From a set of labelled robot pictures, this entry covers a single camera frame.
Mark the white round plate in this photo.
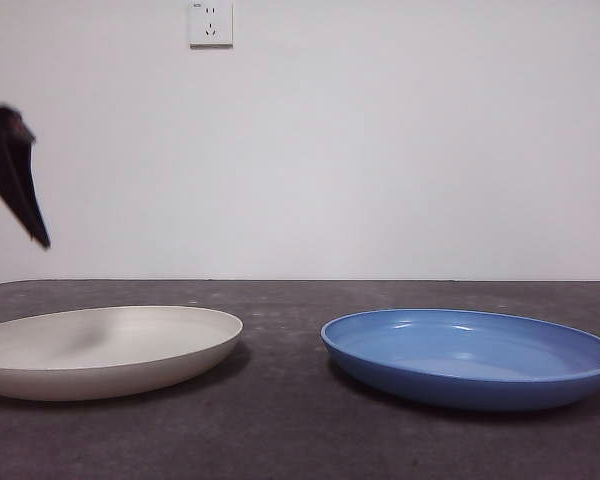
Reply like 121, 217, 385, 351
0, 305, 244, 402

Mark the blue round plate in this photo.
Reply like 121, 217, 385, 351
320, 308, 600, 413

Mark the white wall socket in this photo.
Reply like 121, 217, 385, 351
189, 0, 235, 50

